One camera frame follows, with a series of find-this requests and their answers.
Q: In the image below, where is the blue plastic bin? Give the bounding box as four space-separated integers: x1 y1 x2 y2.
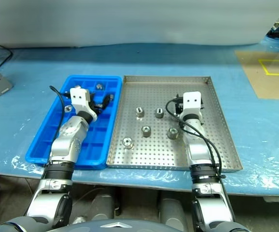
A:
25 75 123 171

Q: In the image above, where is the grey robot torso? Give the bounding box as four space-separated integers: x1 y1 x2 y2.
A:
0 216 258 232

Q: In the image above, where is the perforated metal tray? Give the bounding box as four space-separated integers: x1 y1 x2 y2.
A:
105 75 243 172

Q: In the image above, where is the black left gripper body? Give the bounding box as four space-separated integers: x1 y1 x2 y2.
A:
88 94 98 115

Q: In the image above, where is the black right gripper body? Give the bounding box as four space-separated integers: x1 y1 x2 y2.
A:
174 93 184 116

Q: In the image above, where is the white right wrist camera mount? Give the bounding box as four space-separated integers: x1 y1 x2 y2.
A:
179 91 204 121

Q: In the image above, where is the brown cardboard sheet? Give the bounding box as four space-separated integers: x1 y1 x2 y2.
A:
235 50 279 99

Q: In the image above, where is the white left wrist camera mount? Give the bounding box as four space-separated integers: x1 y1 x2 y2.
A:
69 87 98 123

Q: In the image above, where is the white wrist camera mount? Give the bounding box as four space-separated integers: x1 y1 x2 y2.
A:
69 87 98 123
179 91 204 121

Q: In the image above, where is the grey rounded shape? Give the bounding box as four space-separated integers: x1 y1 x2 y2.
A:
160 197 187 222
88 193 117 220

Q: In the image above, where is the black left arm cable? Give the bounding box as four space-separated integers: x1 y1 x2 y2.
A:
49 86 70 167

